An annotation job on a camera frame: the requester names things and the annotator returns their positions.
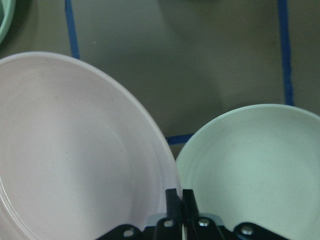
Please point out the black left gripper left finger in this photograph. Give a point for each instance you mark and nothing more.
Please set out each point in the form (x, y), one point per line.
(160, 226)

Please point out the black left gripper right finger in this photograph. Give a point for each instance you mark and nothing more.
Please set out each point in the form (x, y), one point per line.
(206, 226)

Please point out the cream white plate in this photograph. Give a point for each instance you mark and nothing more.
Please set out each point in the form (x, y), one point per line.
(258, 164)

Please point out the pink plate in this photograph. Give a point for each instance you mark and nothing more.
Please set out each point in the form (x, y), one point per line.
(79, 155)

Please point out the green bowl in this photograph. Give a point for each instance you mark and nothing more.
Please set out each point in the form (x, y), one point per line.
(7, 10)

